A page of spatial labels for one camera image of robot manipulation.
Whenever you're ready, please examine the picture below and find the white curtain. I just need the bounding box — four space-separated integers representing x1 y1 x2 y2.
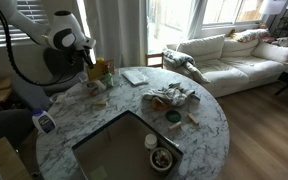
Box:
83 0 148 69

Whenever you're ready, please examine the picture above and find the white wooden block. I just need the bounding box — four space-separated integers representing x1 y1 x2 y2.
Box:
54 94 67 104

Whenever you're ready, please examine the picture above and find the window frame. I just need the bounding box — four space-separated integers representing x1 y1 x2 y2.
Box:
200 0 268 30

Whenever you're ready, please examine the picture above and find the white sofa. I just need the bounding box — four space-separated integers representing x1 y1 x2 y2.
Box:
163 28 288 99

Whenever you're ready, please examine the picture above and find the white bottle blue label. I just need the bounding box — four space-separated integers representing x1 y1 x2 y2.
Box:
31 108 58 135

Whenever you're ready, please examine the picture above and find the wooden chair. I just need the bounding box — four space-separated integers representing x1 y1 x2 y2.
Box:
144 51 165 69

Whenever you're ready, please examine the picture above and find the black office chair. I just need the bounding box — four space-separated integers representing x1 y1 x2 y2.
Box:
42 46 87 96

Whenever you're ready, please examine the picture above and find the brown cardboard box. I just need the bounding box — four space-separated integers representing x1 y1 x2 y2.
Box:
0 136 33 180

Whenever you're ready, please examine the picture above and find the white bowl with food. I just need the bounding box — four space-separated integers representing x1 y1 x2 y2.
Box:
149 146 174 173

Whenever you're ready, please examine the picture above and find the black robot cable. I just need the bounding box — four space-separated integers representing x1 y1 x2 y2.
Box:
0 0 85 88

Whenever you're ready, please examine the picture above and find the light wooden block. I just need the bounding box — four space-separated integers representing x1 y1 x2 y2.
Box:
187 112 201 125
93 99 109 108
168 121 183 131

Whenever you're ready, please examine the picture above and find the orange object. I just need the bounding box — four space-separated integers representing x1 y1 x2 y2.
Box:
150 96 168 112

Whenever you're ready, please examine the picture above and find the white jar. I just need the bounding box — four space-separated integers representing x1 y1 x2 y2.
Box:
143 133 159 150

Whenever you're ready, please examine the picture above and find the dark grey chair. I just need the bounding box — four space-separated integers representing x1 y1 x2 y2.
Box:
0 109 37 149

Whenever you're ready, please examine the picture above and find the white flat pad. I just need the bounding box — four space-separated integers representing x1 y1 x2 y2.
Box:
121 68 150 86

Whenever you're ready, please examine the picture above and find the green packet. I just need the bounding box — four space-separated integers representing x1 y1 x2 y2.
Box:
102 73 115 89

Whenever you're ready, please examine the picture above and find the white sofa cushion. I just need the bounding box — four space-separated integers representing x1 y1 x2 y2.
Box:
251 39 288 67
177 34 226 63
221 37 260 58

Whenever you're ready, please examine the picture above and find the black plant stand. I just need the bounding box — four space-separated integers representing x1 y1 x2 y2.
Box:
271 9 288 38

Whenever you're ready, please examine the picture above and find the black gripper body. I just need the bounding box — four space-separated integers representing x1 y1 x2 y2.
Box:
68 46 91 63

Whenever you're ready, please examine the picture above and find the grey patterned blanket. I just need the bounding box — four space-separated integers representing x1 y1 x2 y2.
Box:
163 48 212 84

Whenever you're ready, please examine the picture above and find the white cup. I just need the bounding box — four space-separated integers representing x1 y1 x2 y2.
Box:
85 80 100 96

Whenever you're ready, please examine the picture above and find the grey patterned cloth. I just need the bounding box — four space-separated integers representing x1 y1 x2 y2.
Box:
141 82 202 108

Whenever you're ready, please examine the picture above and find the white oblong item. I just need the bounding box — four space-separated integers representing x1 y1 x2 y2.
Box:
95 79 108 92

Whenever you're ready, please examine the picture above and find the green round lid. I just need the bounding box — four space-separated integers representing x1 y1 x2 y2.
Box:
164 109 182 124

